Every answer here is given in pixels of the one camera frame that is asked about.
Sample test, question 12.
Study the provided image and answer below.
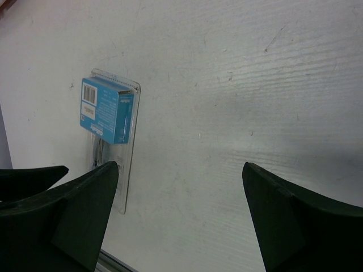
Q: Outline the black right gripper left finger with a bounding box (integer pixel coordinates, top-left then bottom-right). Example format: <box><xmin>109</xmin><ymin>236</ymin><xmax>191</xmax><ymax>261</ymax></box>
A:
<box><xmin>1</xmin><ymin>161</ymin><xmax>119</xmax><ymax>271</ymax></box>

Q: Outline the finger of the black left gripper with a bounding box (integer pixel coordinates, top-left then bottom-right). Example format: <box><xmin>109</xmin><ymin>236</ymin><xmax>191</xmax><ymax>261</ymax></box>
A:
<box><xmin>1</xmin><ymin>165</ymin><xmax>69</xmax><ymax>202</ymax></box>

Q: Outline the clear blister razor pack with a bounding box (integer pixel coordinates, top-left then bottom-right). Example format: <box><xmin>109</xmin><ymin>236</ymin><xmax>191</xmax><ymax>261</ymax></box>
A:
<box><xmin>80</xmin><ymin>69</ymin><xmax>141</xmax><ymax>214</ymax></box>

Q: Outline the aluminium rail frame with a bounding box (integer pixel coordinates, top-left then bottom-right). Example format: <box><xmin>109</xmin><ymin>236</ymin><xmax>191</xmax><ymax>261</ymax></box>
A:
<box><xmin>95</xmin><ymin>250</ymin><xmax>137</xmax><ymax>272</ymax></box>

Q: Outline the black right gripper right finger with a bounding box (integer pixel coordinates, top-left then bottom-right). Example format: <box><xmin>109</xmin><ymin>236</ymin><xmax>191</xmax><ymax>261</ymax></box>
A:
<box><xmin>242</xmin><ymin>163</ymin><xmax>362</xmax><ymax>271</ymax></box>

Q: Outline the pink three-tier shelf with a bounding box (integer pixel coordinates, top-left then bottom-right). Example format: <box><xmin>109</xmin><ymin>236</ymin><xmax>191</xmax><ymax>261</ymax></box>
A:
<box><xmin>0</xmin><ymin>0</ymin><xmax>16</xmax><ymax>18</ymax></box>

